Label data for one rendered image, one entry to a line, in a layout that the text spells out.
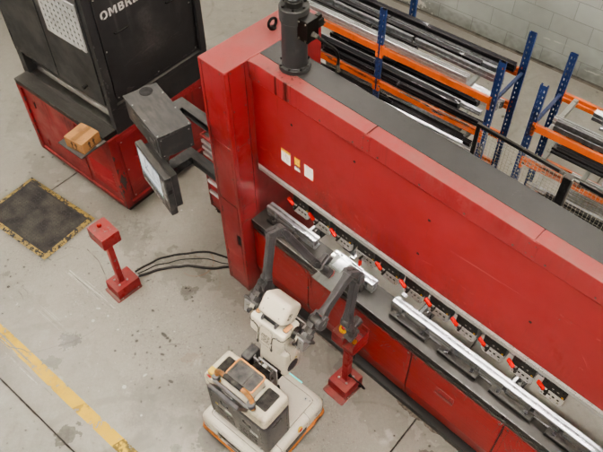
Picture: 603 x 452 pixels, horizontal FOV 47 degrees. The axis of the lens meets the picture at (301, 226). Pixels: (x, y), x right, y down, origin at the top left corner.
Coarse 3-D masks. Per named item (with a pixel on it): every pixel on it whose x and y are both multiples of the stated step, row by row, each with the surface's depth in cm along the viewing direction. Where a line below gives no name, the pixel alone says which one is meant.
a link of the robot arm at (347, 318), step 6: (360, 276) 424; (354, 282) 427; (360, 282) 425; (354, 288) 430; (348, 294) 434; (354, 294) 433; (348, 300) 435; (354, 300) 436; (348, 306) 436; (354, 306) 439; (348, 312) 438; (342, 318) 444; (348, 318) 440; (342, 324) 445; (348, 324) 441
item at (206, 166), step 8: (184, 152) 523; (192, 152) 523; (176, 160) 518; (184, 160) 518; (192, 160) 526; (200, 160) 518; (208, 160) 518; (176, 168) 514; (184, 168) 521; (200, 168) 521; (208, 168) 512; (208, 176) 516
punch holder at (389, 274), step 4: (384, 260) 440; (380, 264) 446; (384, 264) 443; (388, 264) 440; (384, 268) 446; (388, 268) 443; (392, 268) 439; (380, 272) 451; (388, 272) 445; (392, 272) 441; (396, 272) 438; (400, 272) 437; (384, 276) 451; (388, 276) 448; (392, 276) 444; (400, 276) 442; (404, 276) 449; (388, 280) 450; (392, 280) 446; (396, 280) 443; (396, 284) 446
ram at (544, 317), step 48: (288, 144) 444; (336, 144) 405; (336, 192) 435; (384, 192) 398; (384, 240) 427; (432, 240) 391; (480, 240) 360; (480, 288) 384; (528, 288) 354; (528, 336) 378; (576, 336) 349; (576, 384) 371
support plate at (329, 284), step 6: (336, 258) 484; (330, 264) 481; (348, 264) 481; (312, 276) 474; (318, 276) 474; (324, 276) 474; (336, 276) 474; (324, 282) 471; (330, 282) 471; (336, 282) 471; (330, 288) 468
